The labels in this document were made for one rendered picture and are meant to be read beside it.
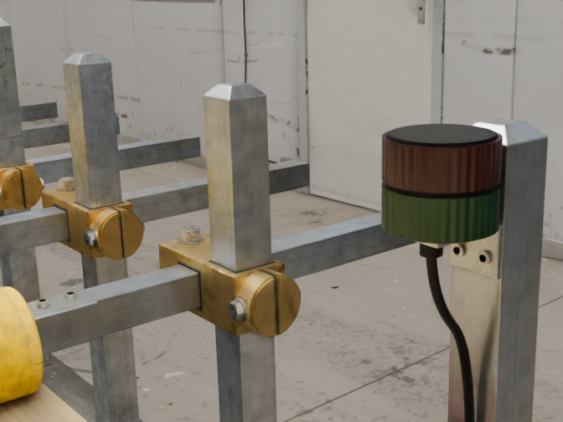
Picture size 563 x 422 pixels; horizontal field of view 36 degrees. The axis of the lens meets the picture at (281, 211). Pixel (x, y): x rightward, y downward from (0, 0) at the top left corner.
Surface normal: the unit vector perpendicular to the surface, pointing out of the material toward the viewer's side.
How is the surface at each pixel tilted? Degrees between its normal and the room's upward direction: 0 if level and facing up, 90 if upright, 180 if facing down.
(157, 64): 90
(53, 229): 90
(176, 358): 0
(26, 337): 67
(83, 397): 0
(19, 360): 84
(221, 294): 90
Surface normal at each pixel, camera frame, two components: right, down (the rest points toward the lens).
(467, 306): -0.79, 0.18
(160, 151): 0.61, 0.20
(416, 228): -0.52, 0.25
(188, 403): -0.03, -0.96
